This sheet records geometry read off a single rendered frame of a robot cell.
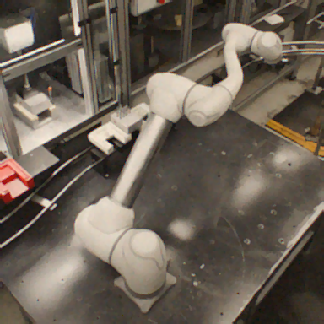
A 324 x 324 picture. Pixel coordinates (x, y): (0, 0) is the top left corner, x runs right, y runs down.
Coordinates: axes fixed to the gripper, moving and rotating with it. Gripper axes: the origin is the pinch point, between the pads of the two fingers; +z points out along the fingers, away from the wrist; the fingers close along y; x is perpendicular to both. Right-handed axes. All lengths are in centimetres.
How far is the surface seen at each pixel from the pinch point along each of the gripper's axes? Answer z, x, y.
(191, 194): -25, 69, 37
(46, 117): -53, 36, 103
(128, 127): -43, 40, 65
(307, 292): 43, 117, -12
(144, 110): -26, 27, 65
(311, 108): 153, -17, -14
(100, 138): -47, 46, 77
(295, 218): -15, 78, -10
